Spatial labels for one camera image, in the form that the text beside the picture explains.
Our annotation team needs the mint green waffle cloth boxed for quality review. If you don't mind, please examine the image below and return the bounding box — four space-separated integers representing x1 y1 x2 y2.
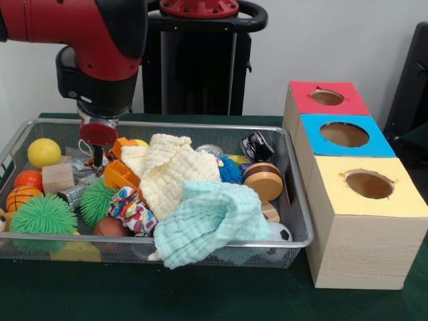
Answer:
154 179 274 270

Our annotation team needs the crumpled clear plastic wrapper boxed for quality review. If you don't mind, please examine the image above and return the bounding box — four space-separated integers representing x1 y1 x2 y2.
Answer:
66 150 108 185

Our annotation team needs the green spiky rubber ball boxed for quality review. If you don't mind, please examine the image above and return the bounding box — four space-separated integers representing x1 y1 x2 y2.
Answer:
9 194 78 235

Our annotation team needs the multicoloured patterned fabric ball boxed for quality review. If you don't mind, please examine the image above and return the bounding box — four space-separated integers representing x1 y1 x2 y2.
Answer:
107 187 158 235

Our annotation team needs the blue spiky ball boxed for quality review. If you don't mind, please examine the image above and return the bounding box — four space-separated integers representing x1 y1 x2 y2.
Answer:
217 157 243 185

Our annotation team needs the cream yellow waffle cloth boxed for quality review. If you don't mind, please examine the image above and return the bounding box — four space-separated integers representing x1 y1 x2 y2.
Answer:
120 134 222 221

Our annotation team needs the small green spiky ball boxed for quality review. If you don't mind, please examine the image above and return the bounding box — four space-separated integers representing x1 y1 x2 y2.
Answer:
80 179 118 228

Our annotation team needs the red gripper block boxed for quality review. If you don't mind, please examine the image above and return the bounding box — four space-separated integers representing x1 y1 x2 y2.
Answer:
80 120 120 169

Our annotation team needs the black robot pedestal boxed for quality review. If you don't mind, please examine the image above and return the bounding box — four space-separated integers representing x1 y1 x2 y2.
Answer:
137 0 270 116

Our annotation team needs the orange mini basketball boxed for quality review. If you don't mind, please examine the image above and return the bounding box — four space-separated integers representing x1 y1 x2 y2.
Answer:
5 186 42 213

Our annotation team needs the light wooden cube block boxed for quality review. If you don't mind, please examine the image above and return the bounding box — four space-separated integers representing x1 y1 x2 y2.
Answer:
41 163 76 195

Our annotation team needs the dark green table cloth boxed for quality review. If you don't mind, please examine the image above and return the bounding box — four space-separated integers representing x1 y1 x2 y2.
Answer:
0 112 428 321

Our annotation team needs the wooden box with three holes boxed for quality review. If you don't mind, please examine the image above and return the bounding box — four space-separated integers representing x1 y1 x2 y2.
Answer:
282 80 428 290

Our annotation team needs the large yellow ball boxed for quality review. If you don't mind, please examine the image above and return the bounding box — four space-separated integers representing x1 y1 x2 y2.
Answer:
27 138 62 169

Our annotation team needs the shallow clear mesh bin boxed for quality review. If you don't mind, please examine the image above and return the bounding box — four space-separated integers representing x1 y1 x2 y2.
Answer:
0 119 315 270

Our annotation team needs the black upright panel stand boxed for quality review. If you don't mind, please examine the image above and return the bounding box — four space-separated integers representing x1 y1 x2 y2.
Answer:
385 22 428 151

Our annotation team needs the brown wooden yo-yo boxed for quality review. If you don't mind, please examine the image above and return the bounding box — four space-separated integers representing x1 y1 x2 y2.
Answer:
242 163 284 203

